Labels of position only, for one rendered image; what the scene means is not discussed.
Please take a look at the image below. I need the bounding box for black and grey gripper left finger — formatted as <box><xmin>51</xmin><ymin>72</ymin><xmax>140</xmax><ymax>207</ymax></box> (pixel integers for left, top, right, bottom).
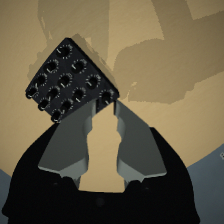
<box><xmin>2</xmin><ymin>98</ymin><xmax>99</xmax><ymax>218</ymax></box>

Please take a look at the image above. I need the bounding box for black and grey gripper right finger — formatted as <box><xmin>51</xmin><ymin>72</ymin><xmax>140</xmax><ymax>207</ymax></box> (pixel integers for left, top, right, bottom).
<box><xmin>114</xmin><ymin>99</ymin><xmax>200</xmax><ymax>224</ymax></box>

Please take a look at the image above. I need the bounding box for black knob box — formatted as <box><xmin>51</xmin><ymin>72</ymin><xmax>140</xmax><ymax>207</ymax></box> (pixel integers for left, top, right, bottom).
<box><xmin>25</xmin><ymin>37</ymin><xmax>120</xmax><ymax>123</ymax></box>

